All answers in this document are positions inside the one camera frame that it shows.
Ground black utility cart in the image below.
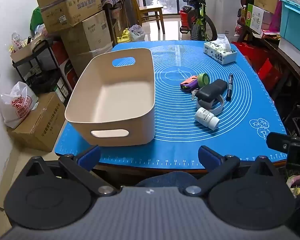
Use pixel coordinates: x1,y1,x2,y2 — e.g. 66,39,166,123
12,39,73,98

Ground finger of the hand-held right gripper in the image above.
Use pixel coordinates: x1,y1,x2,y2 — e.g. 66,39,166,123
266,132,294,153

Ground clear tape roll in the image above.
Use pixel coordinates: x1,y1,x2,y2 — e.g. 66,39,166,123
195,94,225,114

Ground magenta gift box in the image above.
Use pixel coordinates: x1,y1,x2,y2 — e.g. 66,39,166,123
269,7,282,32

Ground green bag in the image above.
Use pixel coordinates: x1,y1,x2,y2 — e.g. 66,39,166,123
30,6,44,33

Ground large printed cardboard box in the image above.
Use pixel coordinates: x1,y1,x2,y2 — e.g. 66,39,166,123
61,10,114,55

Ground red white appliance box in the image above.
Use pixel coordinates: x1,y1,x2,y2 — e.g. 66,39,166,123
52,41,78,90

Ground white refrigerator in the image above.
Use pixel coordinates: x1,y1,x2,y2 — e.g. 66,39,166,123
205,0,244,43

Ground green white carton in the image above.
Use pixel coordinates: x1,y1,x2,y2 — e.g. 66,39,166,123
245,4,273,35

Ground black marker pen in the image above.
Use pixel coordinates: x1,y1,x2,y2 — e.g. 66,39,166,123
226,73,235,101

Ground white pill bottle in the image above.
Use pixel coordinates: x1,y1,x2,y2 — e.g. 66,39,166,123
194,107,220,131

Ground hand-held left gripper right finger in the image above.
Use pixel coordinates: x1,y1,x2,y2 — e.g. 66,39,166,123
182,145,280,197

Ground teal plastic storage box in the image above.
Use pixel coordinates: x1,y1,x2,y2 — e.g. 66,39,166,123
279,0,300,47

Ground shallow cardboard tray box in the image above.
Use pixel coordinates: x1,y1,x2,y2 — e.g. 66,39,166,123
10,36,48,63

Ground blue silicone baking mat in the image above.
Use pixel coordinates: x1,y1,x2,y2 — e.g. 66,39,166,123
54,39,288,171

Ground dark wooden side shelf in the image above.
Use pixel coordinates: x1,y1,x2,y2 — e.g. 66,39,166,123
236,20,300,85

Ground open taped cardboard box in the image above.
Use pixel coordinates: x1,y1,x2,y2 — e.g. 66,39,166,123
35,0,103,33

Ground person's denim leg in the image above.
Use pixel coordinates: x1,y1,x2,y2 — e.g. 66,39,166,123
135,171,198,188

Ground cooking oil bottle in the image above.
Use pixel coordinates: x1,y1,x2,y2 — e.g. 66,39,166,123
239,5,248,24

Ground round green ointment tin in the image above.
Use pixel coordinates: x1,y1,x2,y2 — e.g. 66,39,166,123
198,73,210,85

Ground grey plastic bag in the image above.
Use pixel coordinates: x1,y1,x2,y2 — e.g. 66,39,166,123
128,24,145,42

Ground green black bicycle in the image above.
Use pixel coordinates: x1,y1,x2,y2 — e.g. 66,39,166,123
166,0,218,42

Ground red bucket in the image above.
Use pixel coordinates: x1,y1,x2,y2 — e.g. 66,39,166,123
179,9,190,23

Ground beige plastic storage bin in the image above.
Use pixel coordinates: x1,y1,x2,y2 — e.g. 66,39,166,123
64,47,156,147

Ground plain large cardboard box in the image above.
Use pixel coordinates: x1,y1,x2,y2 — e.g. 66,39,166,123
70,45,113,83

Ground wooden chair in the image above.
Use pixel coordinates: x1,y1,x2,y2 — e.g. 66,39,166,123
127,0,165,34

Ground dark wooden cabinet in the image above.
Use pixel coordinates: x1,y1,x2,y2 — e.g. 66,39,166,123
101,0,130,47

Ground long flat cardboard box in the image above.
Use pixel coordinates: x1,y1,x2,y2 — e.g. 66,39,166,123
11,92,67,152

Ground white red-print plastic bag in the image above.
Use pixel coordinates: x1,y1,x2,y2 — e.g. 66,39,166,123
0,74,39,129

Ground yellow plastic jug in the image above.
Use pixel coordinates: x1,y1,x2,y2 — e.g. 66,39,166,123
116,29,130,43

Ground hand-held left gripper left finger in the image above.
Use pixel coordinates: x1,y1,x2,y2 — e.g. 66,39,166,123
25,145,118,197

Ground black rectangular case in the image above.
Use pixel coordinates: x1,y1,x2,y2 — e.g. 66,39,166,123
195,79,228,102

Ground red gift bags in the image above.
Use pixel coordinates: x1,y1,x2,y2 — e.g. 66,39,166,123
234,42,282,92

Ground orange purple toy knife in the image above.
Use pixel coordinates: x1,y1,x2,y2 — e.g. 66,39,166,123
180,75,199,92

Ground white tissue pack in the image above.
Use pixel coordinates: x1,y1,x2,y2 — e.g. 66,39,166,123
203,34,237,65

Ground white storage box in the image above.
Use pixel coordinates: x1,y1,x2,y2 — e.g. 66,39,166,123
277,39,300,70

